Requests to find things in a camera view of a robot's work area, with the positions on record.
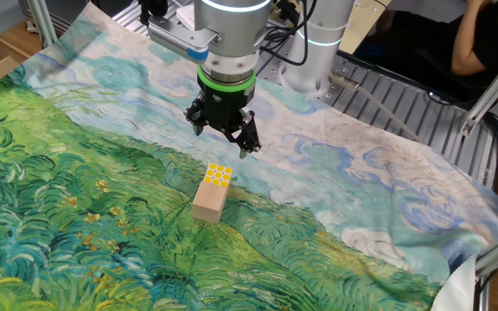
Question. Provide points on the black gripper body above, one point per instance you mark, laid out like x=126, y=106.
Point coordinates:
x=223, y=105

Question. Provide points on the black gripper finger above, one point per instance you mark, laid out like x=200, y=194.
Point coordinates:
x=196, y=116
x=249, y=138

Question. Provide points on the small wooden block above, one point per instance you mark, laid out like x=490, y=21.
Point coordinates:
x=210, y=201

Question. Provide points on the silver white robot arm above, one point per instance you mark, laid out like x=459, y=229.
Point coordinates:
x=231, y=26

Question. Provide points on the Rubik's cube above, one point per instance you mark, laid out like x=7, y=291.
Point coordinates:
x=218, y=175

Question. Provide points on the white power strip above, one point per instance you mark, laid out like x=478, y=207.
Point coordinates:
x=185, y=17

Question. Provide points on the Van Gogh print cloth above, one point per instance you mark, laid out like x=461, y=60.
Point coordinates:
x=102, y=173

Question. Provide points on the tan cardboard sheet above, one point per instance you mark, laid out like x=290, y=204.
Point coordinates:
x=363, y=21

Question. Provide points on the person in black shirt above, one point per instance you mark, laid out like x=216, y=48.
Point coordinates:
x=465, y=47

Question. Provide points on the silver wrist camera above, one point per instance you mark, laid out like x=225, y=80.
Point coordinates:
x=175, y=41

